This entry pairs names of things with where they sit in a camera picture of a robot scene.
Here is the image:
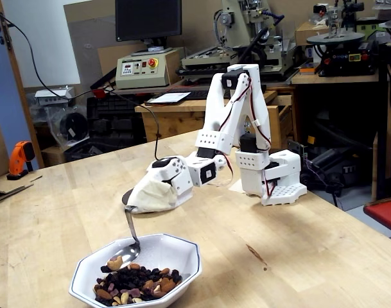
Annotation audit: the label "wooden workbench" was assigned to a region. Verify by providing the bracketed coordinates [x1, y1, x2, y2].
[134, 86, 295, 150]

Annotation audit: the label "green circuit board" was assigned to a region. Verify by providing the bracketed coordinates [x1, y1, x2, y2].
[287, 139, 309, 160]

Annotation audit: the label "dark brown plate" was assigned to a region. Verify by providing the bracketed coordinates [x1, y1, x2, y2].
[121, 188, 135, 207]

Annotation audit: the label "black corrugated hose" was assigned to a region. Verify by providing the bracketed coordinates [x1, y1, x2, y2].
[313, 121, 379, 155]

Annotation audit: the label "black tool case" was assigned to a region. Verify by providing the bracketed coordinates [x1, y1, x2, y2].
[85, 94, 148, 147]

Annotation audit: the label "white octagonal bowl blue rim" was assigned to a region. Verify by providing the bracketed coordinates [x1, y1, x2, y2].
[69, 233, 203, 308]

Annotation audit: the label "trail mix nuts and raisins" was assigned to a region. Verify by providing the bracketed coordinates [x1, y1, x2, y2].
[92, 262, 183, 307]

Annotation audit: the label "red padded chair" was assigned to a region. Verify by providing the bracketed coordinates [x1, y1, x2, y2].
[363, 195, 391, 238]

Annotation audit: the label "beige cnc milling machine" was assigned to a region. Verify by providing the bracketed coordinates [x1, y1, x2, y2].
[181, 0, 299, 81]

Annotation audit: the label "long black cable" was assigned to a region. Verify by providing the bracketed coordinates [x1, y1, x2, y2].
[0, 8, 162, 163]

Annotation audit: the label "blue door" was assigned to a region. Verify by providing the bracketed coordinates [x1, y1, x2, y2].
[0, 12, 40, 177]

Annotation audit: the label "cardboard box with white parts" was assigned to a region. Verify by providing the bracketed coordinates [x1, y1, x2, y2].
[294, 21, 331, 46]

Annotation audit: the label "wooden machine bench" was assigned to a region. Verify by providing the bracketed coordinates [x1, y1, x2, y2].
[291, 72, 381, 85]

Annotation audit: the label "wooden door frame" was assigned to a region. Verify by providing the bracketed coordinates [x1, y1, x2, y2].
[0, 0, 45, 169]

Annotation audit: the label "metal spoon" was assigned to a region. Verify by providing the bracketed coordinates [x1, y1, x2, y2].
[108, 205, 142, 270]

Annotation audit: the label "green box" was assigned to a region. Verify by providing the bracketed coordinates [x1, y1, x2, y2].
[355, 17, 388, 33]

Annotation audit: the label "black keyboard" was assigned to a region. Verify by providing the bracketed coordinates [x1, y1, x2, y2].
[182, 89, 214, 101]

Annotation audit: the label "orange black power tool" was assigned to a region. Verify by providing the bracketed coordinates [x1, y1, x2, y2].
[6, 140, 36, 180]

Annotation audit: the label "beige control box red button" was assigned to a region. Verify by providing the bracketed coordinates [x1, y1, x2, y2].
[115, 47, 185, 90]

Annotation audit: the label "white paper sheet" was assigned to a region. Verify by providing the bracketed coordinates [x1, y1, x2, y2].
[145, 91, 192, 106]

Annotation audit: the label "flat cardboard piece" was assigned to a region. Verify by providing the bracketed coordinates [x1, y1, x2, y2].
[0, 175, 44, 205]

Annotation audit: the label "masking tape piece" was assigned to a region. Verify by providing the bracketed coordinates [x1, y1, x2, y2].
[229, 179, 247, 195]

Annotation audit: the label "cashew nut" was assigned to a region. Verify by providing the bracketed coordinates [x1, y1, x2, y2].
[107, 255, 124, 270]

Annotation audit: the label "black computer monitor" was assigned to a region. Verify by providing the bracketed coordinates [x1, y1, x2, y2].
[114, 0, 183, 52]

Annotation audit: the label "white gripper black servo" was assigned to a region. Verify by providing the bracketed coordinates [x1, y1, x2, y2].
[126, 155, 195, 215]

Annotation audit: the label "black scroll saw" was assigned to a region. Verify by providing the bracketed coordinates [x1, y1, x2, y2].
[306, 0, 381, 77]

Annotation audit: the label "black filament spool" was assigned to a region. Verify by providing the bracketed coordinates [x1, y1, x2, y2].
[58, 112, 89, 142]

